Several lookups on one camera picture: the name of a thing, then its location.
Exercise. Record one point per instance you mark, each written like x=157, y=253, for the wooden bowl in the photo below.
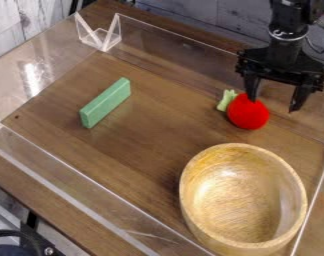
x=242, y=200

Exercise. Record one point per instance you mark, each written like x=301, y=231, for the green rectangular block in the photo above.
x=97, y=109

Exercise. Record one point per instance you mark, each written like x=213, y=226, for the black clamp with cable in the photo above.
x=20, y=241

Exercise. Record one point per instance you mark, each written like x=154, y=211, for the clear acrylic tray walls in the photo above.
x=103, y=183

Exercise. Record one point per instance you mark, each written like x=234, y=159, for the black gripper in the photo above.
x=284, y=63

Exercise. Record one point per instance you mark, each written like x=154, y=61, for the clear acrylic corner bracket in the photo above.
x=102, y=39

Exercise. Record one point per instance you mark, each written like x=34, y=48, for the red felt strawberry toy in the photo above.
x=245, y=113

